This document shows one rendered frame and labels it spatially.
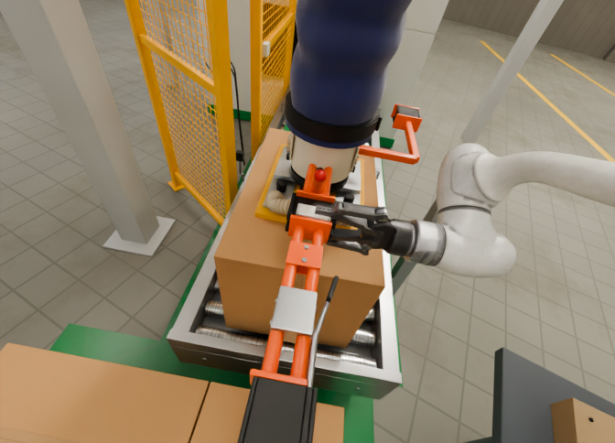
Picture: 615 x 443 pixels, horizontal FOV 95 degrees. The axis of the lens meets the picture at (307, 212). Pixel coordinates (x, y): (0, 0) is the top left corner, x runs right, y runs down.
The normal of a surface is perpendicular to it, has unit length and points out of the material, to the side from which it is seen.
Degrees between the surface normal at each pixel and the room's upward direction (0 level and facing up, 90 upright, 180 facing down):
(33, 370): 0
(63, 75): 90
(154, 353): 0
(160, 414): 0
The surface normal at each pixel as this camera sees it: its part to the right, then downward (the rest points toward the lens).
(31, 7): -0.14, 0.70
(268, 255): 0.13, -0.69
